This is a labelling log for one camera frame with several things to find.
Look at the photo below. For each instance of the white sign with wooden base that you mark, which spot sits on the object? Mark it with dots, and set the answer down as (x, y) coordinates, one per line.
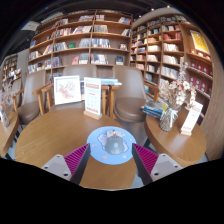
(92, 96)

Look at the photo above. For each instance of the white framed floral picture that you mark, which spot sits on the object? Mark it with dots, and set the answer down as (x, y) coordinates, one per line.
(67, 90)

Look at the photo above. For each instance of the dark cover book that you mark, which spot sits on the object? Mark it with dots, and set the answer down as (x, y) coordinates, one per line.
(82, 90)

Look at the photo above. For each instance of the blue book stack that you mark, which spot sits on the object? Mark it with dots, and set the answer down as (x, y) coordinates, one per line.
(111, 81)

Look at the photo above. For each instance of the small white sign card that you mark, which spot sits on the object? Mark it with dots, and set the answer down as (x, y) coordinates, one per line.
(191, 118)

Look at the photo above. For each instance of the brown leather wooden armchair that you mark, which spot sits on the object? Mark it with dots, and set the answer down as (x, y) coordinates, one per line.
(80, 70)
(128, 108)
(28, 111)

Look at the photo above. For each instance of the stack of books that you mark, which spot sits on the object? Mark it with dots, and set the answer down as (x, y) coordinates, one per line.
(151, 108)

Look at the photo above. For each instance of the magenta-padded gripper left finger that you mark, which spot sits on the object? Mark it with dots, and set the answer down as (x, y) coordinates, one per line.
(56, 164)

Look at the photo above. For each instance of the wide wooden bookshelf unit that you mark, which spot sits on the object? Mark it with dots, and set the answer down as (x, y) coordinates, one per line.
(83, 40)

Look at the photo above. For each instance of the wooden side table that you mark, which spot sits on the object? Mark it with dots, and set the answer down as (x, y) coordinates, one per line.
(180, 143)
(8, 133)

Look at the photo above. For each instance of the glass vase with dried flowers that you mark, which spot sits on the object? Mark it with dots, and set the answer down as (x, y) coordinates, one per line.
(167, 120)

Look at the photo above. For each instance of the grey computer mouse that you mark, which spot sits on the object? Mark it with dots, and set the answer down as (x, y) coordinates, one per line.
(114, 145)

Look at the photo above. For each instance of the round blue mouse pad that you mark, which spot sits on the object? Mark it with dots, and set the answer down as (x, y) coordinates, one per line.
(96, 146)

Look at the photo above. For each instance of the small distant wooden bookshelf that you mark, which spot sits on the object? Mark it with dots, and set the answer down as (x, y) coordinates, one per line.
(11, 70)

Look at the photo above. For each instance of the tall wooden bookshelf with poster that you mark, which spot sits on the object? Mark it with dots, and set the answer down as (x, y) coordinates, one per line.
(160, 50)

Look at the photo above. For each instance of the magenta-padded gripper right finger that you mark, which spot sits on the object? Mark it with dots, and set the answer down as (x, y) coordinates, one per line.
(166, 164)

